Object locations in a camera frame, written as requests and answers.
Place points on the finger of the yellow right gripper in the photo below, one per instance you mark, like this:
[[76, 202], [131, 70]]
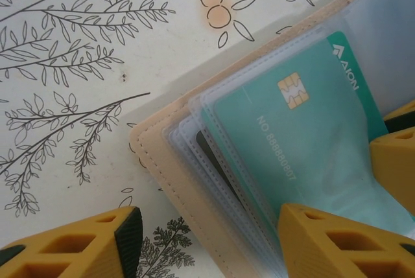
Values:
[[398, 168], [405, 114]]

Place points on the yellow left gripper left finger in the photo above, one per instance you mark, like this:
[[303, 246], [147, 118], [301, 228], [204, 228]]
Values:
[[65, 252]]

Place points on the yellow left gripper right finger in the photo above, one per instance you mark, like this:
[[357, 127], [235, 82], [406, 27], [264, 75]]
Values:
[[340, 249]]

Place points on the green AION card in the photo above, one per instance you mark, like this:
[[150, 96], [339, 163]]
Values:
[[259, 103]]

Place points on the floral table mat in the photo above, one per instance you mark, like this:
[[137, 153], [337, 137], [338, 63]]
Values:
[[81, 112]]

